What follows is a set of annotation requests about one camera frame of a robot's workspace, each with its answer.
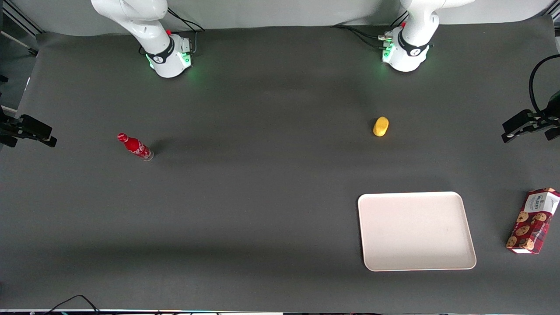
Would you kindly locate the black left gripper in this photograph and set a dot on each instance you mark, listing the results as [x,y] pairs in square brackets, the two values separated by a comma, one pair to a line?
[552,118]

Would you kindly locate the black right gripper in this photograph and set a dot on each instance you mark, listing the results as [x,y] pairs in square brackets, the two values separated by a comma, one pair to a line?
[6,126]

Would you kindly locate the red cookie box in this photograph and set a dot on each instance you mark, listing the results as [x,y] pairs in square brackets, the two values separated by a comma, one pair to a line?
[531,223]

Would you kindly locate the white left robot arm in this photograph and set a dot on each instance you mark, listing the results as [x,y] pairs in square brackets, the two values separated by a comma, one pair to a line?
[409,54]

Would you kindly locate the white rectangular tray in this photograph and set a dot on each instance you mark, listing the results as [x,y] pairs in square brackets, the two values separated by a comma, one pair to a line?
[415,232]

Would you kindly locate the red cola bottle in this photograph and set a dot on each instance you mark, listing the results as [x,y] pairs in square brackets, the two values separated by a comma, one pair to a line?
[134,146]

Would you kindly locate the yellow lemon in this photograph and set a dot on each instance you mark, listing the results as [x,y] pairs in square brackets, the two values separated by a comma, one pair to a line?
[380,127]

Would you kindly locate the dark grey table cloth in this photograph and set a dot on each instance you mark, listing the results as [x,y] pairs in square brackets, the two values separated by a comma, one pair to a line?
[262,197]

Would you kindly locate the aluminium frame rail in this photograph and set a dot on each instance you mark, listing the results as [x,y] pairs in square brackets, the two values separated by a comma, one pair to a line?
[22,19]

